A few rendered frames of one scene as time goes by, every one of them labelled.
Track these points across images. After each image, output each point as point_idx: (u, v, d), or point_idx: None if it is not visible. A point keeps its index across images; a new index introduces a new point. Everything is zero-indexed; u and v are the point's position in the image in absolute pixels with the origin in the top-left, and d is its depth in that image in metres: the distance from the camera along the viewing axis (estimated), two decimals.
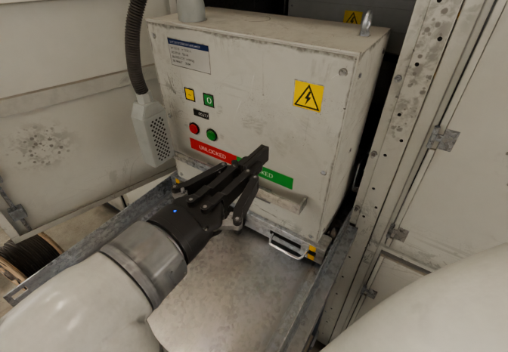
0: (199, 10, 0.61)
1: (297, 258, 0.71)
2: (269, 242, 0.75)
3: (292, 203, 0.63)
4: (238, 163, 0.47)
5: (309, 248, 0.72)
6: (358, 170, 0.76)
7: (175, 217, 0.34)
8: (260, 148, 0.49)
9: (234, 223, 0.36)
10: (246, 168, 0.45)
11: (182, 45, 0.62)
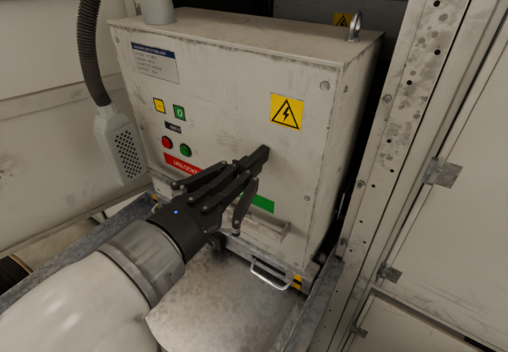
0: (165, 10, 0.54)
1: (280, 288, 0.63)
2: (250, 269, 0.67)
3: (272, 231, 0.55)
4: (238, 162, 0.47)
5: (294, 276, 0.64)
6: (344, 199, 0.65)
7: (176, 218, 0.34)
8: (261, 148, 0.49)
9: (233, 226, 0.37)
10: (246, 168, 0.45)
11: (147, 51, 0.54)
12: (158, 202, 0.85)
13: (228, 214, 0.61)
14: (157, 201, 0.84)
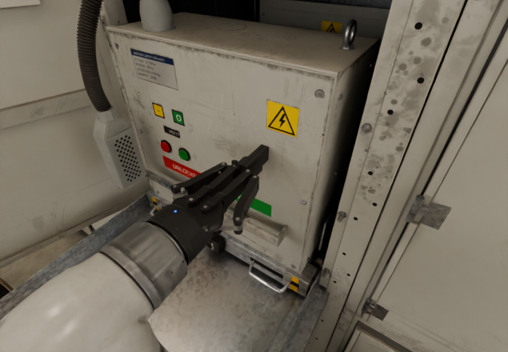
0: (164, 17, 0.55)
1: (278, 291, 0.64)
2: (249, 271, 0.68)
3: (269, 234, 0.56)
4: (238, 163, 0.47)
5: (292, 279, 0.65)
6: (326, 229, 0.60)
7: (176, 217, 0.34)
8: (260, 148, 0.49)
9: (234, 223, 0.36)
10: (246, 168, 0.45)
11: (146, 57, 0.55)
12: (157, 205, 0.85)
13: (227, 217, 0.62)
14: (156, 203, 0.85)
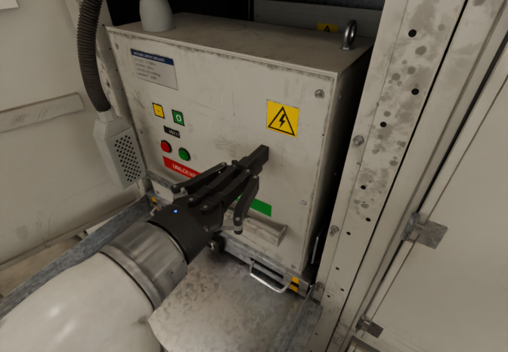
0: (164, 17, 0.55)
1: (279, 291, 0.64)
2: (249, 271, 0.68)
3: (269, 234, 0.56)
4: (238, 163, 0.47)
5: (292, 279, 0.65)
6: (318, 242, 0.57)
7: (176, 217, 0.34)
8: (260, 148, 0.49)
9: (235, 223, 0.36)
10: (246, 168, 0.45)
11: (146, 57, 0.55)
12: (157, 205, 0.85)
13: (227, 217, 0.62)
14: (156, 203, 0.85)
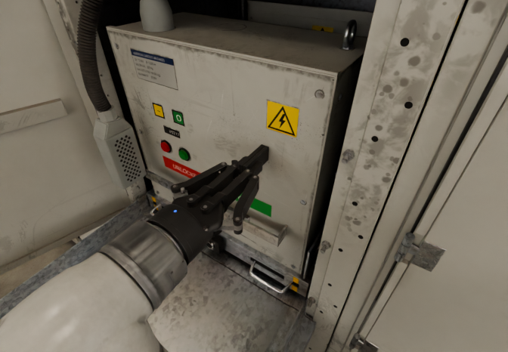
0: (165, 18, 0.55)
1: (280, 291, 0.64)
2: (249, 272, 0.68)
3: (269, 234, 0.56)
4: (238, 163, 0.47)
5: None
6: (310, 257, 0.55)
7: (175, 217, 0.34)
8: (260, 148, 0.49)
9: (234, 223, 0.36)
10: (246, 168, 0.45)
11: (146, 57, 0.55)
12: (157, 205, 0.86)
13: (227, 217, 0.62)
14: (156, 203, 0.85)
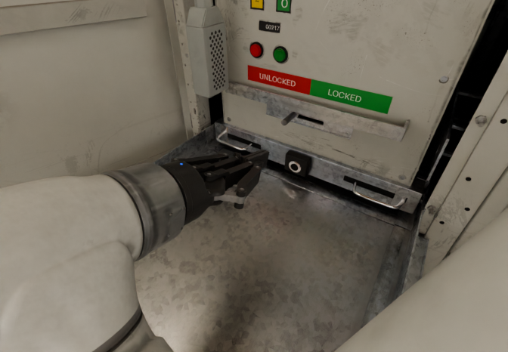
0: None
1: (394, 207, 0.57)
2: (354, 190, 0.61)
3: (393, 126, 0.50)
4: (240, 158, 0.47)
5: None
6: (443, 150, 0.48)
7: (182, 168, 0.31)
8: (261, 151, 0.50)
9: (238, 192, 0.34)
10: (248, 160, 0.45)
11: None
12: (222, 132, 0.80)
13: (333, 118, 0.56)
14: (221, 131, 0.80)
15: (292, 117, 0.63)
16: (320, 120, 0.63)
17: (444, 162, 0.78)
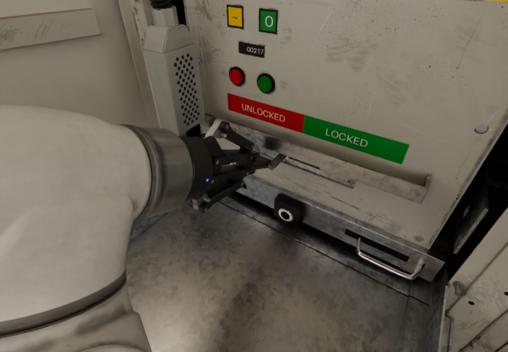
0: None
1: (409, 278, 0.45)
2: (358, 251, 0.49)
3: (410, 184, 0.38)
4: (252, 155, 0.45)
5: None
6: (478, 219, 0.36)
7: (201, 186, 0.31)
8: (267, 163, 0.49)
9: (200, 209, 0.37)
10: (249, 169, 0.45)
11: None
12: None
13: (332, 168, 0.44)
14: None
15: (282, 159, 0.51)
16: None
17: None
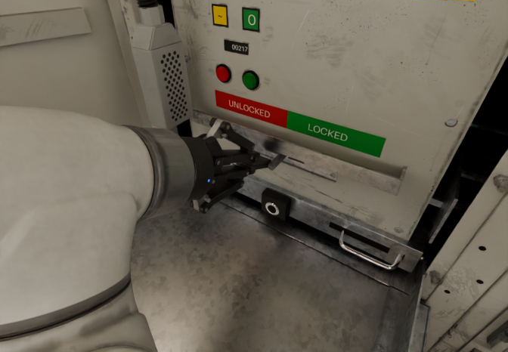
0: None
1: (388, 268, 0.47)
2: (341, 243, 0.51)
3: (386, 177, 0.40)
4: (253, 155, 0.45)
5: None
6: (450, 209, 0.38)
7: (202, 186, 0.31)
8: (267, 162, 0.49)
9: (201, 210, 0.37)
10: (249, 169, 0.45)
11: None
12: None
13: (314, 161, 0.45)
14: None
15: (282, 159, 0.51)
16: None
17: None
